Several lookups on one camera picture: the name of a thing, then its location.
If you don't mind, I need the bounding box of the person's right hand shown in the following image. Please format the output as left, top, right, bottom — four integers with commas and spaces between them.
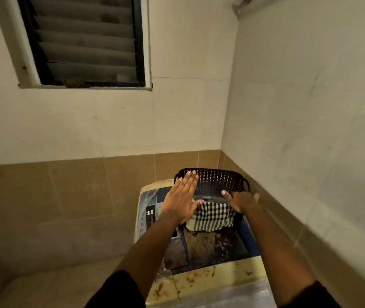
221, 190, 261, 215

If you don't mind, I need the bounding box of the person's left hand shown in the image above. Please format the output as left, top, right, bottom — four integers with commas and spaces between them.
162, 170, 206, 225

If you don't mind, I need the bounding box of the green white checked cloth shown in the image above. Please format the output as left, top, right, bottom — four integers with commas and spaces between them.
186, 199, 237, 232

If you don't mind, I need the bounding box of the person's left forearm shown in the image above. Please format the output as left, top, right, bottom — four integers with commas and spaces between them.
113, 210, 186, 300

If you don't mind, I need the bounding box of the person's right forearm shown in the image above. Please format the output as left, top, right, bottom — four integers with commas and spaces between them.
242, 203, 316, 306

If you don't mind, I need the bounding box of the black plastic laundry basket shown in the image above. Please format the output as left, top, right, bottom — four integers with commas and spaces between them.
174, 167, 250, 229

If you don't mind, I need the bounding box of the cream top-load washing machine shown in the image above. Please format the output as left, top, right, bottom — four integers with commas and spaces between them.
134, 179, 278, 308

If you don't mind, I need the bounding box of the black left sleeve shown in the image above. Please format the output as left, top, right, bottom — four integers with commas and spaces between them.
84, 270, 147, 308

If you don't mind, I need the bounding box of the black sleeve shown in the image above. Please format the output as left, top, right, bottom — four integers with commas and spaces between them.
279, 280, 342, 308
84, 270, 147, 308

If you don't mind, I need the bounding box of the black right sleeve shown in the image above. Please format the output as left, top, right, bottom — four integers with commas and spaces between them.
279, 280, 342, 308

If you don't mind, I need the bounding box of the brown debris clump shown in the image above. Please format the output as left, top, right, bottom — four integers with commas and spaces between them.
62, 78, 91, 89

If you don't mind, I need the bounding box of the black framed louvre window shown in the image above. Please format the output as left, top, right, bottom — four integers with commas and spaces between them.
0, 0, 153, 91

